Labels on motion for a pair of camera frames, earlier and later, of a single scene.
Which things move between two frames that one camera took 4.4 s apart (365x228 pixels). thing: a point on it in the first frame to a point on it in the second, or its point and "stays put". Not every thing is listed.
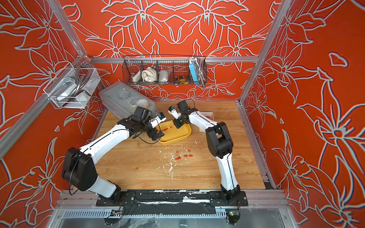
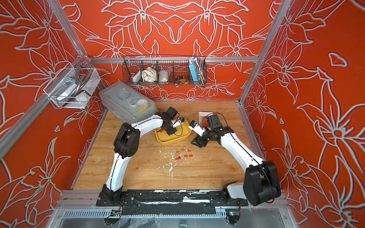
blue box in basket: x=193 y=71 stays put
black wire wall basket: x=165 y=70 stays put
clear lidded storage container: x=122 y=100 stays put
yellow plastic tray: x=172 y=134 stays put
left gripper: x=151 y=134 to x=170 y=132
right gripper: x=177 y=125 to x=199 y=141
